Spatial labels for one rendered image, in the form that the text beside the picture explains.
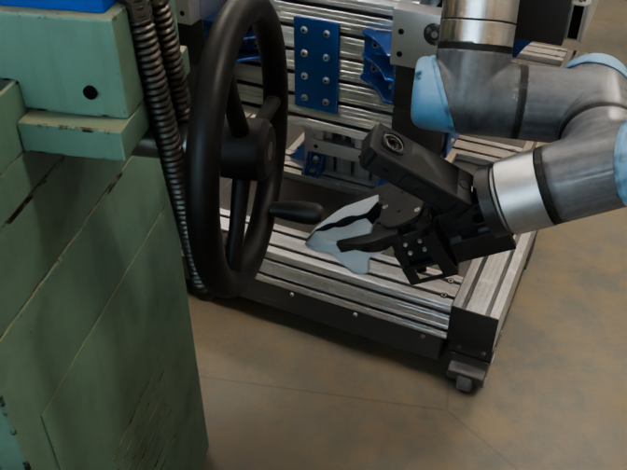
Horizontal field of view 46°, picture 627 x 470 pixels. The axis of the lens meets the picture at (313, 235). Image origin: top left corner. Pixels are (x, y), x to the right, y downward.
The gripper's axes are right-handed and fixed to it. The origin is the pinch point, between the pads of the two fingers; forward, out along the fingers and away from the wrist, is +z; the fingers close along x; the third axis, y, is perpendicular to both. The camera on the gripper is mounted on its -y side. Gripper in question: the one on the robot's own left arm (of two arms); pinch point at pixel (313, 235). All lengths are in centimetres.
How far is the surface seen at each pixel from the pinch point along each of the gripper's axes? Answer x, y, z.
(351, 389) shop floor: 33, 63, 35
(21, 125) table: -10.4, -27.0, 11.5
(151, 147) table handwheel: -3.6, -17.7, 7.3
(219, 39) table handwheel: -6.1, -25.2, -7.1
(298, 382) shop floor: 32, 58, 44
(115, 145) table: -10.3, -22.1, 4.7
